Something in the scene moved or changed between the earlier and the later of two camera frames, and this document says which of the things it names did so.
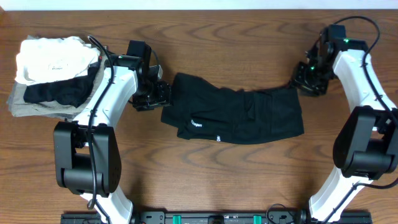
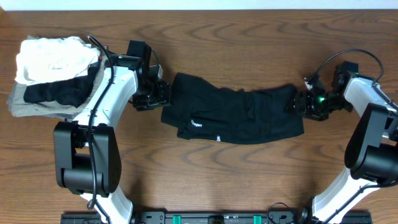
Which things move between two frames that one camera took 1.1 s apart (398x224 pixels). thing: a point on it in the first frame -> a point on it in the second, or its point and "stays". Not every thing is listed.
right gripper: x=299 y=82 -> x=303 y=104
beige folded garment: x=18 y=107 stays
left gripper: x=164 y=99 stays
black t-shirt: x=203 y=110 stays
